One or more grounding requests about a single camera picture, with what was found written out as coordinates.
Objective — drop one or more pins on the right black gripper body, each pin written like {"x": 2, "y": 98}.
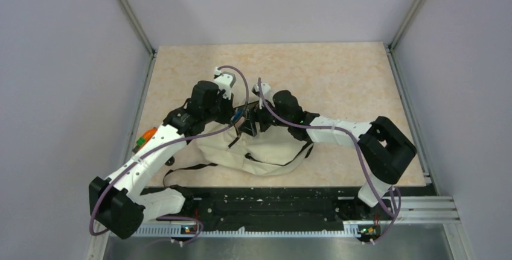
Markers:
{"x": 265, "y": 121}

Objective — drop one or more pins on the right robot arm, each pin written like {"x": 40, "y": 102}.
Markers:
{"x": 383, "y": 150}

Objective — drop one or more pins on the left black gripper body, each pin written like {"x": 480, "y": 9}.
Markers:
{"x": 221, "y": 111}

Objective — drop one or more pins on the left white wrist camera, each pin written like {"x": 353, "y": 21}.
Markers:
{"x": 225, "y": 82}

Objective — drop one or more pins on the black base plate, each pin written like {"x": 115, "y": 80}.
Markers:
{"x": 309, "y": 209}

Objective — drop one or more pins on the orange tape dispenser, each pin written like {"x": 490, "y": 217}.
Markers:
{"x": 145, "y": 137}

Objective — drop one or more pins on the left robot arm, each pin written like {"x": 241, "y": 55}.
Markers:
{"x": 118, "y": 203}

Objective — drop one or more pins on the beige canvas backpack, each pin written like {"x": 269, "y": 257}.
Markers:
{"x": 270, "y": 153}

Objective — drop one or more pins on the blue lidded jar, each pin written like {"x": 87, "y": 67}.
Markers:
{"x": 238, "y": 114}

